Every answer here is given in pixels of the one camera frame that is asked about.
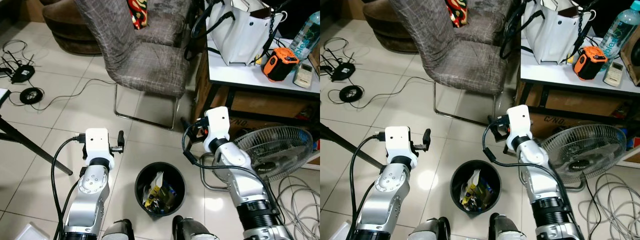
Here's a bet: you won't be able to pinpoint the white plastic box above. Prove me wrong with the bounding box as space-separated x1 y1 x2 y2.
0 222 37 240

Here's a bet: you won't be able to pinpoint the black router with antennas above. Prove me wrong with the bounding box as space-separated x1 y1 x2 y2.
322 50 357 82
0 50 36 84

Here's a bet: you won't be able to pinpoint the orange and black device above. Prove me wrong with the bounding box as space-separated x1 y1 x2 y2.
261 47 301 82
573 46 610 81

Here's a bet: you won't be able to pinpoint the yellow snack wrapper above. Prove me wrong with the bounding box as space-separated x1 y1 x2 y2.
460 169 491 207
142 171 176 208

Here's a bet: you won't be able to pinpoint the robot right leg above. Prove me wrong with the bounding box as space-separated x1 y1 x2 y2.
489 212 527 240
172 215 217 240

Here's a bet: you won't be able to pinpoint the grey fabric cantilever chair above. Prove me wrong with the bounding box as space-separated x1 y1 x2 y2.
390 0 516 127
75 0 201 132

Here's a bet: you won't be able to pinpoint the white remote control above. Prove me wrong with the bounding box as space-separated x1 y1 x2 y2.
292 62 315 89
603 61 626 87

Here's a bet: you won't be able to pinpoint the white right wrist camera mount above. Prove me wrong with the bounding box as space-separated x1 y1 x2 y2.
204 106 231 146
506 105 532 146

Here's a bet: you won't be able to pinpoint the grey loose cable bundle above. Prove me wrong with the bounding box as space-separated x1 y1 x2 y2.
585 172 640 240
267 175 321 240

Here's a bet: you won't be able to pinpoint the brown round wooden stool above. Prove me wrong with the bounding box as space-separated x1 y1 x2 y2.
42 0 108 55
362 0 426 53

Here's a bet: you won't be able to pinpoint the red patterned cloth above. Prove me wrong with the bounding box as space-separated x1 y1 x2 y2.
446 0 468 28
126 0 149 30

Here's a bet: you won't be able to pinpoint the black tripod leg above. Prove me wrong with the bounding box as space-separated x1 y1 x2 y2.
0 116 73 176
320 122 371 168

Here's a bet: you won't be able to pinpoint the robot leg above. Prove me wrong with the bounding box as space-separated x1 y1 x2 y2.
102 219 135 240
407 217 451 240
489 212 527 240
172 215 217 240

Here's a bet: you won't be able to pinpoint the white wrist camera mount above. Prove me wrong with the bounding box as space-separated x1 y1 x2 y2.
506 105 532 146
204 106 231 146
82 128 117 168
382 126 418 162

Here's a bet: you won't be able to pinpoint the teal label water bottle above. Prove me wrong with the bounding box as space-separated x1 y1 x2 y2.
599 7 640 57
289 11 321 61

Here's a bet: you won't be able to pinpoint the white table black frame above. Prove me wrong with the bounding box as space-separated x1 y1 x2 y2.
197 30 321 126
515 30 640 123

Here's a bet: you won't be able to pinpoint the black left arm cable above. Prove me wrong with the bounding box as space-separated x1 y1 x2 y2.
50 134 88 240
348 132 386 240

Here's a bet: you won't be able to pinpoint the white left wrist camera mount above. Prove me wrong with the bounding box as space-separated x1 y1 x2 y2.
382 126 418 162
82 128 117 168

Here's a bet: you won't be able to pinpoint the brown cardboard box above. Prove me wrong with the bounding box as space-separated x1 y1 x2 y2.
530 89 640 166
200 87 321 166

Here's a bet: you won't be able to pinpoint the white tote bag black straps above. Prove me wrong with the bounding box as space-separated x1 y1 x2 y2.
500 0 598 65
184 0 288 67

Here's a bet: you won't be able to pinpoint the black coiled cable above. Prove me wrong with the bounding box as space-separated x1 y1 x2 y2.
20 87 45 105
339 85 365 103

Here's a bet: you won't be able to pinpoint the black round rubbish bin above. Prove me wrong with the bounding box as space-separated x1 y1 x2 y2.
450 160 502 215
135 161 187 217

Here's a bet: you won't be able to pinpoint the robot left leg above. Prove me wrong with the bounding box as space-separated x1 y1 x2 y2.
102 219 135 240
407 217 451 240

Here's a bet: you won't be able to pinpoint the grey floor fan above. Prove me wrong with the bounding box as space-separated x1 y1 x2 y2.
517 124 627 193
200 126 314 192

